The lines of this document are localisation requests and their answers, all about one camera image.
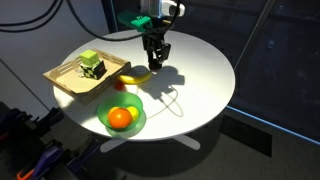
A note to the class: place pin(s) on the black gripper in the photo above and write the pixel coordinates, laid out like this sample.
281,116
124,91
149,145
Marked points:
155,38

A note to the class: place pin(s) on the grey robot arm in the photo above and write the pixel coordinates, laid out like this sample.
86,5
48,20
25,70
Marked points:
150,6

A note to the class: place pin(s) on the yellow toy banana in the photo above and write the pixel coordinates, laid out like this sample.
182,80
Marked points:
133,79

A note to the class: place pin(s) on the small red fruit toy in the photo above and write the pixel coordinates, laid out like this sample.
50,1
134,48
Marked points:
119,86

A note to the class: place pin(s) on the green translucent bowl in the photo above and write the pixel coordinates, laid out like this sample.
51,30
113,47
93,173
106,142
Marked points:
123,100

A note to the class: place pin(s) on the yellow lemon toy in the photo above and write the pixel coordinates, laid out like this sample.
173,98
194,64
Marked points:
134,112
112,110

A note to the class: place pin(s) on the orange fruit toy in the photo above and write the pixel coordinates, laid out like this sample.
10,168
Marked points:
120,118

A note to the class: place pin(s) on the black checkered box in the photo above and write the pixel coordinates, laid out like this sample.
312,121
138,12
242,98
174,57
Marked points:
96,70

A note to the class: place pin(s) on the light green cube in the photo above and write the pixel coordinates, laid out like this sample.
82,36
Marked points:
89,57

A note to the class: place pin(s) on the wooden slatted tray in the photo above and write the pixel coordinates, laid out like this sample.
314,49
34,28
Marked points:
73,81

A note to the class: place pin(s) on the white table base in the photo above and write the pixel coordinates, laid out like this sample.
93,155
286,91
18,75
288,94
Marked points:
190,142

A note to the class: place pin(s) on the grey window mullion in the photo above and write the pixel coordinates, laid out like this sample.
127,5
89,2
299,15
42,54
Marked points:
256,30

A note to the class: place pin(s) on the purple clamp orange tip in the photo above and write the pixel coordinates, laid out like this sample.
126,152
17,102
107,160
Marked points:
46,158

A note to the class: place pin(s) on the green camera mount bracket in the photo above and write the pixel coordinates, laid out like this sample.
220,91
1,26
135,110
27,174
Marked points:
140,22

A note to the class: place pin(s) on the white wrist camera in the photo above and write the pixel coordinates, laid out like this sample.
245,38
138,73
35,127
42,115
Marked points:
173,8

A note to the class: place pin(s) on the blue window frame strip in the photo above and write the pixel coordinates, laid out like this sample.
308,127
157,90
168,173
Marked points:
266,124

